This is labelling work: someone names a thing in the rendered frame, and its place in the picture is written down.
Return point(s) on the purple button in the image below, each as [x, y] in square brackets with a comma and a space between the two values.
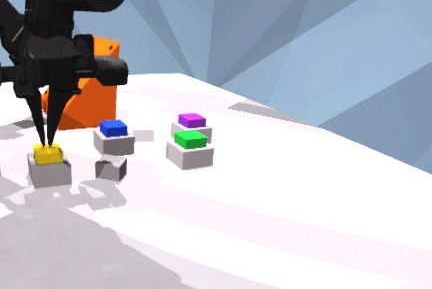
[192, 121]

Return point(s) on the blue button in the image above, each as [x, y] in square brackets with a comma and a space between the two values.
[113, 138]

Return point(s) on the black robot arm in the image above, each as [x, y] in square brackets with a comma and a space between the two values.
[51, 59]

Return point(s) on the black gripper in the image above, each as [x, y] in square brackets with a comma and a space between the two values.
[107, 69]

